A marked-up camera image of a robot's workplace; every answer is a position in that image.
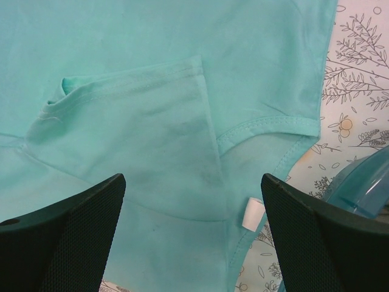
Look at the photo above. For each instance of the white garment label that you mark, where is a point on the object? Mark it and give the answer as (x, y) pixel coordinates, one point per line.
(253, 214)

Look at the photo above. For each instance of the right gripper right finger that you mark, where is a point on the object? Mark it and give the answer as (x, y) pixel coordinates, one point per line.
(321, 247)

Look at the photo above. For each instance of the floral table cloth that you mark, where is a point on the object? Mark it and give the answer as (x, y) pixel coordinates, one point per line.
(358, 91)

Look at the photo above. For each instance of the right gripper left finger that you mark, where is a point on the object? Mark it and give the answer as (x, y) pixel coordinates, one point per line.
(64, 246)

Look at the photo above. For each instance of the teal t shirt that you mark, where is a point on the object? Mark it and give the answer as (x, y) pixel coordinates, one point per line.
(65, 72)

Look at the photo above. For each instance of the blue transparent plastic basket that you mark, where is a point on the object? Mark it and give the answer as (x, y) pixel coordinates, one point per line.
(361, 187)

